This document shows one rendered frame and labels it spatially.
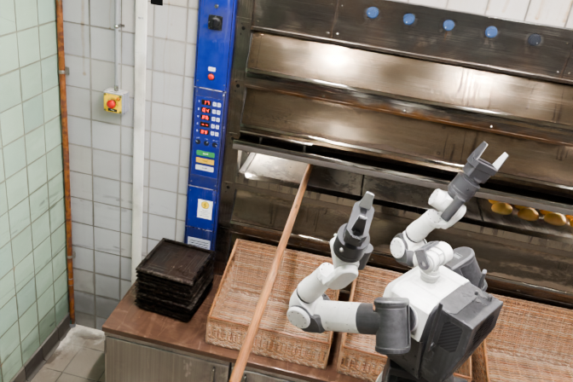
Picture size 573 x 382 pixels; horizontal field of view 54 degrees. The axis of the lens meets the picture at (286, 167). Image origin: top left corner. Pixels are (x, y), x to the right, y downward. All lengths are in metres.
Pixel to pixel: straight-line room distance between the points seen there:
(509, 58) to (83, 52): 1.89
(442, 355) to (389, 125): 1.11
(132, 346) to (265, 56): 1.44
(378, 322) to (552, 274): 1.41
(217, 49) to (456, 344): 1.54
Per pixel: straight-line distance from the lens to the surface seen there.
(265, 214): 2.78
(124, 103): 2.73
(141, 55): 2.66
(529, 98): 2.54
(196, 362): 2.69
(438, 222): 2.10
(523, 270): 2.89
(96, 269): 3.33
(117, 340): 2.77
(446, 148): 2.56
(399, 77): 2.46
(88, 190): 3.09
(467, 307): 1.79
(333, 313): 1.73
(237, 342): 2.60
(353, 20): 2.43
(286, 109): 2.55
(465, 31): 2.44
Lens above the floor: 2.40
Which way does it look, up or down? 25 degrees down
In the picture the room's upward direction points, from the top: 8 degrees clockwise
